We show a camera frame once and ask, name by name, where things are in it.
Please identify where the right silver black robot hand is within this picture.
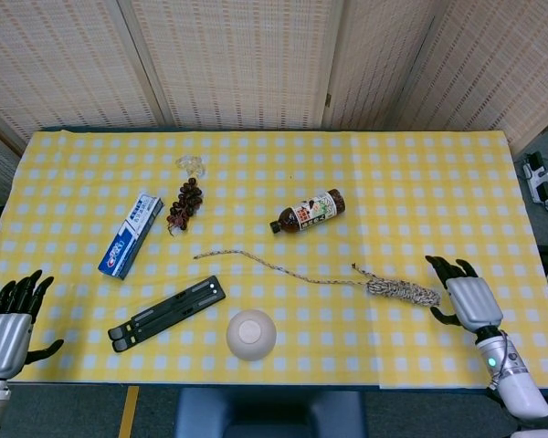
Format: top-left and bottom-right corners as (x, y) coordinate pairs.
(425, 255), (504, 333)

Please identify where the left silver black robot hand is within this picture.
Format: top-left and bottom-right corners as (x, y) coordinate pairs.
(0, 269), (65, 380)

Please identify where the braided speckled rope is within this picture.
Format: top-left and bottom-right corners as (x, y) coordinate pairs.
(193, 248), (443, 308)

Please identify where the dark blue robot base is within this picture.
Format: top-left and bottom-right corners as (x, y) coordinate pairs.
(174, 387), (367, 438)

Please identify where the yellow checkered tablecloth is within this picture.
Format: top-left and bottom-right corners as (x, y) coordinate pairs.
(0, 130), (548, 390)

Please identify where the white power strip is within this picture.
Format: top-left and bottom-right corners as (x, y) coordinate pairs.
(522, 151), (548, 205)

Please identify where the blue white toothpaste box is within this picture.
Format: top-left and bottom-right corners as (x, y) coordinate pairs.
(98, 191), (165, 281)

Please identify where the brown tea bottle with label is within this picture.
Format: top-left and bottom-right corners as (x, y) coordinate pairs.
(269, 188), (347, 235)

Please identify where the upturned beige bowl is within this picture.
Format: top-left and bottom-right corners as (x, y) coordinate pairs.
(225, 308), (278, 362)

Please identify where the dark red grape bunch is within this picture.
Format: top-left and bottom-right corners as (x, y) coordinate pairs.
(165, 177), (204, 237)

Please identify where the clear plastic grape bunch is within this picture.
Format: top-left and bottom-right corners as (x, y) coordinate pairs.
(175, 154), (207, 179)

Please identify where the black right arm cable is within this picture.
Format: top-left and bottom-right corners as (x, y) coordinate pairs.
(486, 330), (522, 391)

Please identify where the black metal rail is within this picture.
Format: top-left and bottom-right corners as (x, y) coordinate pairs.
(107, 275), (227, 353)

